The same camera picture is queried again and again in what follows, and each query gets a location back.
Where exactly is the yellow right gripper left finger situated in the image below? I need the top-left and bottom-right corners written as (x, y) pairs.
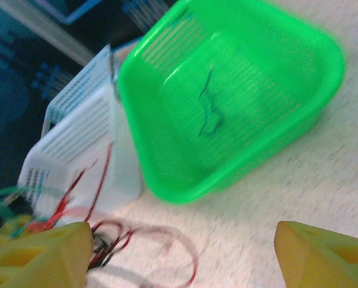
top-left (0, 221), bottom-right (95, 288)

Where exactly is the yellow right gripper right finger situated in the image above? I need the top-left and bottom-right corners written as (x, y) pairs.
top-left (273, 220), bottom-right (358, 288)

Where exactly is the black thin cable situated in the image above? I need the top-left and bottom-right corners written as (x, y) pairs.
top-left (88, 230), bottom-right (117, 270)

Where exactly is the red thin cable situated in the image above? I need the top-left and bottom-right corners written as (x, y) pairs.
top-left (87, 220), bottom-right (200, 286)
top-left (45, 143), bottom-right (113, 230)

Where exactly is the white plastic basket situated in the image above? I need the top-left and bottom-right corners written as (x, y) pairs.
top-left (16, 86), bottom-right (144, 218)

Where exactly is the light blue plastic basket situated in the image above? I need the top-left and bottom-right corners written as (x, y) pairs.
top-left (40, 44), bottom-right (119, 136)

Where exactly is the green plastic basket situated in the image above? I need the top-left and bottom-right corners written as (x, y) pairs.
top-left (117, 0), bottom-right (347, 206)

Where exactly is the aluminium frame post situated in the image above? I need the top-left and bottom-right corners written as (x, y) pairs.
top-left (0, 0), bottom-right (95, 65)

